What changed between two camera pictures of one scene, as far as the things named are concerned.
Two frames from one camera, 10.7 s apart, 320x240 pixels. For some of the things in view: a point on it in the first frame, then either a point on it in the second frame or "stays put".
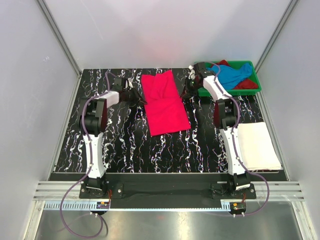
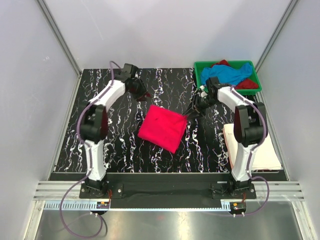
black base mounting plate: x=169 y=191 stays put
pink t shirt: x=165 y=111 -> x=163 y=128
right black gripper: x=186 y=92 -> x=198 y=111
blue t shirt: x=228 y=75 stays put
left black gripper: x=137 y=99 -> x=143 y=92
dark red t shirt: x=246 y=84 stays put
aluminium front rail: x=279 y=191 stays put
